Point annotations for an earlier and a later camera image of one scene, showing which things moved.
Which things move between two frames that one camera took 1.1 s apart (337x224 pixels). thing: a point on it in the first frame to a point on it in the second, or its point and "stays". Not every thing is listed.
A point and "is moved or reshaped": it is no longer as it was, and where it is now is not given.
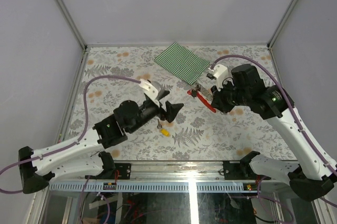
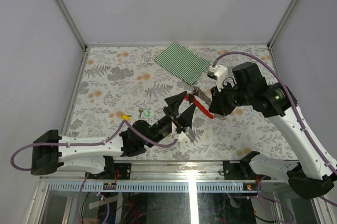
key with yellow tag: (164, 132) is moved or reshaped
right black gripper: (218, 101) stays
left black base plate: (124, 170) stays
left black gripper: (172, 111) to (185, 119)
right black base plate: (233, 171) stays
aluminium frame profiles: (86, 47) stays
